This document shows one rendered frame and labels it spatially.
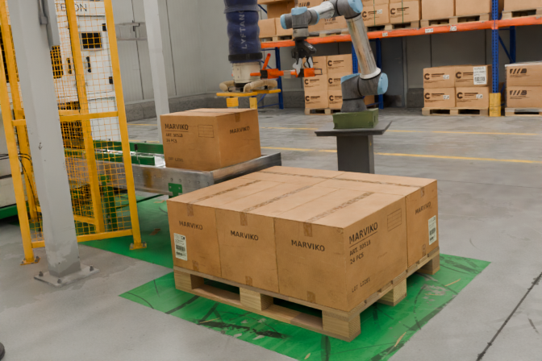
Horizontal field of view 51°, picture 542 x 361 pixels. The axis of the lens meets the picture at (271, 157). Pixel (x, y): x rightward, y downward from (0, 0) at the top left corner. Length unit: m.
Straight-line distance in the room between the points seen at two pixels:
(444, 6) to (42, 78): 8.15
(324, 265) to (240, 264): 0.54
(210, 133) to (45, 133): 1.02
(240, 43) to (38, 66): 1.24
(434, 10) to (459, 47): 1.47
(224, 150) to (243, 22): 0.84
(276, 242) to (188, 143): 1.41
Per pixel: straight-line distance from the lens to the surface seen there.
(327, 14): 3.84
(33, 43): 3.72
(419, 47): 12.29
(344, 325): 2.69
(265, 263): 2.86
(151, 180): 4.12
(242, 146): 3.88
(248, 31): 3.67
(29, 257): 4.38
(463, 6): 10.57
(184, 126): 3.96
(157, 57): 6.96
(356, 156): 4.17
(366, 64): 4.03
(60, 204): 3.82
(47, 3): 3.75
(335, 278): 2.62
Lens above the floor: 1.31
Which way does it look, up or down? 10 degrees down
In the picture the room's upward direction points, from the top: 4 degrees counter-clockwise
